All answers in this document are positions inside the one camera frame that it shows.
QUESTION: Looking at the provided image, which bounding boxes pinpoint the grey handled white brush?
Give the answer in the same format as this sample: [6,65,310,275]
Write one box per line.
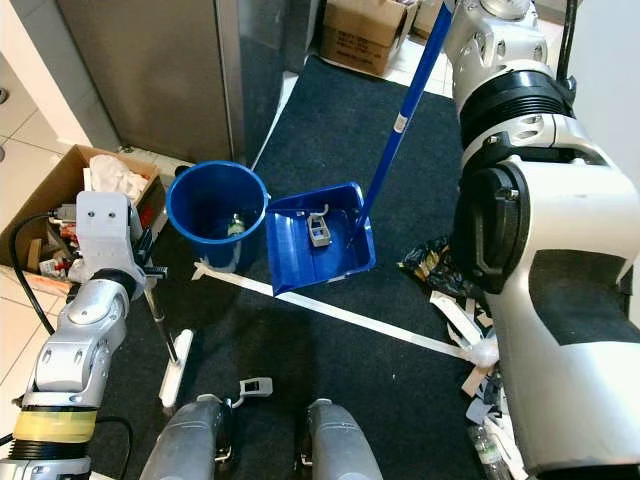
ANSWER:
[143,285,195,410]

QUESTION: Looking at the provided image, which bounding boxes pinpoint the blue long handled dustpan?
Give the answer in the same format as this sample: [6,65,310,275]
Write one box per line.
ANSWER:
[264,0,457,297]

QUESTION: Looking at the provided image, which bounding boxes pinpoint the black floor mat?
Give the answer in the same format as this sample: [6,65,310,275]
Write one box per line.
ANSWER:
[75,275,491,480]
[245,55,471,341]

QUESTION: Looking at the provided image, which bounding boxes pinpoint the blue plastic bucket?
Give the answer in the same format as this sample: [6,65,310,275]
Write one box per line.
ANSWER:
[165,160,272,274]

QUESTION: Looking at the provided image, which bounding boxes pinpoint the open cardboard box of trash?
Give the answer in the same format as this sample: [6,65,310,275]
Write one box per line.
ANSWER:
[0,144,167,298]

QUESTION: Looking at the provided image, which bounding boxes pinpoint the white plastic hook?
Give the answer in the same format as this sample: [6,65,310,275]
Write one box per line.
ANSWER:
[237,376,275,402]
[304,204,334,249]

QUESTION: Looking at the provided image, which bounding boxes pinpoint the grey left robot leg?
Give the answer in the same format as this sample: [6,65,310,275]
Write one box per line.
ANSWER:
[139,394,232,480]

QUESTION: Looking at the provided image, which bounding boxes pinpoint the grey robot leg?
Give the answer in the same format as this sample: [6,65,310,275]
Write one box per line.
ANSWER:
[300,397,403,480]
[139,394,232,480]

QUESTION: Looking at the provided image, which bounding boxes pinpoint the stainless steel cabinet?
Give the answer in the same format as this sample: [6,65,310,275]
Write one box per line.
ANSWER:
[54,0,306,167]

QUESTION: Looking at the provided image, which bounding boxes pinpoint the white tape strip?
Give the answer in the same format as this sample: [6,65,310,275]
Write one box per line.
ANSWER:
[191,261,486,363]

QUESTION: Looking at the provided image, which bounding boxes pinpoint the grey right robot leg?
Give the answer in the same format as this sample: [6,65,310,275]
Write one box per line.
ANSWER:
[300,397,403,480]

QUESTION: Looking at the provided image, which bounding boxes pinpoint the crumpled black plastic bag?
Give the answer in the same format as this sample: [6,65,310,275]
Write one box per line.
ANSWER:
[397,235,463,303]

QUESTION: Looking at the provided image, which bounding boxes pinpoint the large closed cardboard box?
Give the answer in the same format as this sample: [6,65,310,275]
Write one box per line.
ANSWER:
[319,0,413,79]

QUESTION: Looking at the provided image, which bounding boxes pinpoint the pile of packaging trash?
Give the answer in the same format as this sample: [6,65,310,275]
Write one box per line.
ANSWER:
[425,288,533,480]

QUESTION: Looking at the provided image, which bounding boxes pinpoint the small cardboard box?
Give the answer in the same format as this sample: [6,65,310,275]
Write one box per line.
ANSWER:
[409,0,448,42]

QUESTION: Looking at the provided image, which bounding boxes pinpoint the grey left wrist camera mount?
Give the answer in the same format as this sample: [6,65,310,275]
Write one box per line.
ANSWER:
[74,189,148,284]

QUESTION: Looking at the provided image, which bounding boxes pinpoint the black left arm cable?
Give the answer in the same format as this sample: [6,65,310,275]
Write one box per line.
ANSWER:
[0,213,63,446]

